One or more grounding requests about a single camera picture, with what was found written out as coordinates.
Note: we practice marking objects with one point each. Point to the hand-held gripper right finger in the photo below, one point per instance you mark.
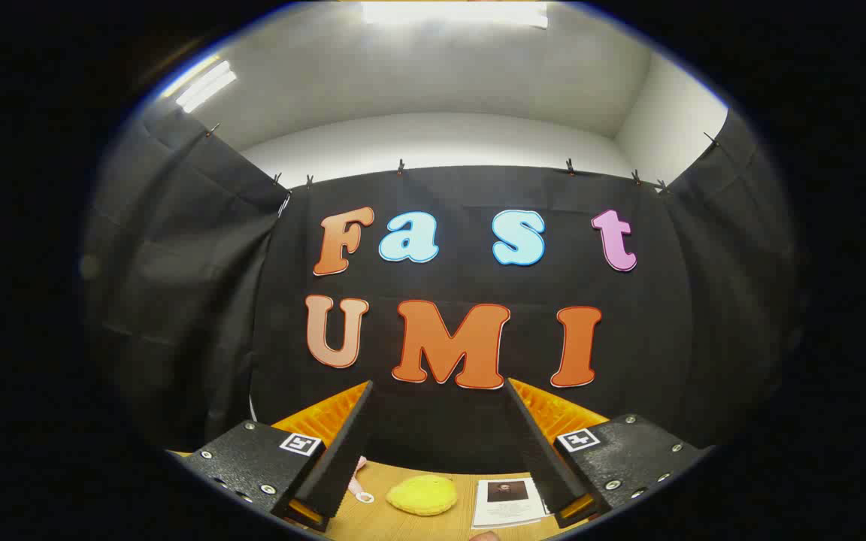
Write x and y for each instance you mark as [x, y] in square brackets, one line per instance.
[538, 451]

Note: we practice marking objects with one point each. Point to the long ceiling light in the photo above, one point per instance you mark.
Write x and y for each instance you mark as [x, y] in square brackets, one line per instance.
[454, 13]
[205, 86]

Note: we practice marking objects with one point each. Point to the yellow round plush toy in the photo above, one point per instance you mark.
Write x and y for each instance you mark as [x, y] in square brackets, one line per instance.
[422, 496]

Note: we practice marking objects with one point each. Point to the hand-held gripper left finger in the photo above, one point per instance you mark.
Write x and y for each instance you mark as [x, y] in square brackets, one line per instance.
[343, 451]

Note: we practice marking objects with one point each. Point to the pink starfish plush toy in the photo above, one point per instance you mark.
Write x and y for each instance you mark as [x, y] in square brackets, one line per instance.
[358, 485]

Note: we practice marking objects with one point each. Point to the white book with portrait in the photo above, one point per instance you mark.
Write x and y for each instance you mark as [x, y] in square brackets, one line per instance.
[504, 507]

